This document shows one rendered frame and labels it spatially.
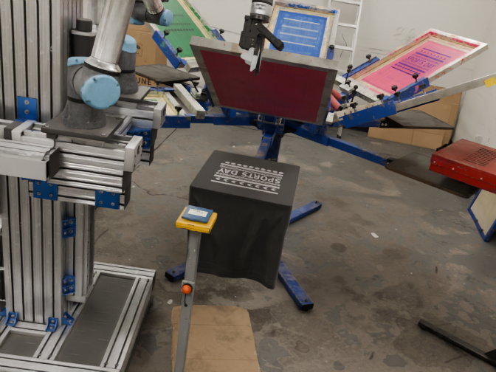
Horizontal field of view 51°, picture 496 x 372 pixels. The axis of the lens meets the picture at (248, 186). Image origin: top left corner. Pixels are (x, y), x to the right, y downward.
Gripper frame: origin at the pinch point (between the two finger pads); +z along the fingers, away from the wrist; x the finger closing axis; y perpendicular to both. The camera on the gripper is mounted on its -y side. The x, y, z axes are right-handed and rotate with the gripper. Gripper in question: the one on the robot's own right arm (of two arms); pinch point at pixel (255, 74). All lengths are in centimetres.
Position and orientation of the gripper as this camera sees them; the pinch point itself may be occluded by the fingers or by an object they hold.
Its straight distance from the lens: 192.9
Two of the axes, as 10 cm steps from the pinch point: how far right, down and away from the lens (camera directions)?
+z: -1.8, 9.8, 1.2
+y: -9.8, -2.0, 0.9
